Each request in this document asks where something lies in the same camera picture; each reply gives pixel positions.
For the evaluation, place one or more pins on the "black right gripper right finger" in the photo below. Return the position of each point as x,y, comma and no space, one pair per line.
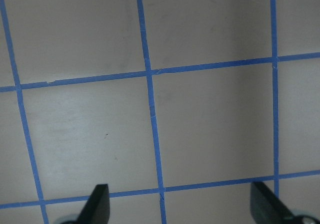
267,208

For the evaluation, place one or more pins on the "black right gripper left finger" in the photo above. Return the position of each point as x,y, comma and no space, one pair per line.
97,208

